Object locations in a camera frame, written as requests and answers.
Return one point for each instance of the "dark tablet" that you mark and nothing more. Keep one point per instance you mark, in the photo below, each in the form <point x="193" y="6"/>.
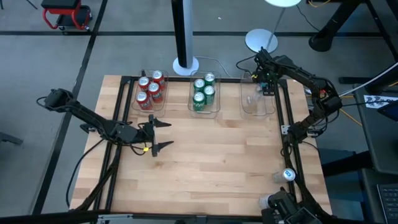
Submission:
<point x="393" y="112"/>

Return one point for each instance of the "red black rolling stool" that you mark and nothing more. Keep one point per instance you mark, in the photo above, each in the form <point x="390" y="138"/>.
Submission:
<point x="62" y="4"/>

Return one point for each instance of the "black desk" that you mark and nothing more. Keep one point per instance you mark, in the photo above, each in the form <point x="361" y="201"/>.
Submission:
<point x="379" y="146"/>

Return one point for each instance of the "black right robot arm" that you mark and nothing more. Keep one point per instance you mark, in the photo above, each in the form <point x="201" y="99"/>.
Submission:
<point x="326" y="102"/>

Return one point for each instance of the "clear plastic bin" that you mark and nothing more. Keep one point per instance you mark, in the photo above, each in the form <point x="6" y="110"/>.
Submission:
<point x="211" y="112"/>
<point x="267" y="109"/>
<point x="161" y="105"/>

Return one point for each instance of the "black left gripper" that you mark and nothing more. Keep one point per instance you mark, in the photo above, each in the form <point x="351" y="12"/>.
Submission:
<point x="136" y="133"/>

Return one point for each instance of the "black aluminium table frame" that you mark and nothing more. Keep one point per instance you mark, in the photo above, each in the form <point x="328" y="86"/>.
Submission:
<point x="178" y="79"/>

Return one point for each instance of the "grey chair leg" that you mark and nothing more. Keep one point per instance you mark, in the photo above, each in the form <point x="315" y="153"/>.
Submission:
<point x="11" y="139"/>

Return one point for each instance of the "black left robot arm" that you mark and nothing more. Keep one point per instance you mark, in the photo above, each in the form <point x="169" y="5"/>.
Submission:
<point x="81" y="112"/>

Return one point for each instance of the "black desk leg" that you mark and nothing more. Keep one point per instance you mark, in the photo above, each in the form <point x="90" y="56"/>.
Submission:
<point x="323" y="40"/>

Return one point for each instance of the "red Fanta soda can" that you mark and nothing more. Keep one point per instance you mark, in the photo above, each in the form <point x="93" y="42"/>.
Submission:
<point x="143" y="82"/>
<point x="154" y="88"/>
<point x="157" y="75"/>
<point x="142" y="98"/>

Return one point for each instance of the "black silver floor column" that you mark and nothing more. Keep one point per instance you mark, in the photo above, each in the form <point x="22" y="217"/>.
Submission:
<point x="186" y="31"/>

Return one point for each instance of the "paper with black markers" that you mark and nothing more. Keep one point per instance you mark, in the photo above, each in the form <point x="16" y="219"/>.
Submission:
<point x="377" y="101"/>

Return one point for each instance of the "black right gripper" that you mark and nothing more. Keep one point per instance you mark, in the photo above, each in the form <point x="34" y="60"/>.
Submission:
<point x="267" y="73"/>

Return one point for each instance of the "green Sprite soda can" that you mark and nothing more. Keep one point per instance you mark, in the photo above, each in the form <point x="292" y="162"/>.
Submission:
<point x="209" y="91"/>
<point x="199" y="84"/>
<point x="209" y="77"/>
<point x="198" y="98"/>

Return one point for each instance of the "black keyboard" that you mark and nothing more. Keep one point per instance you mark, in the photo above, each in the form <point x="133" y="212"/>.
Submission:
<point x="390" y="202"/>

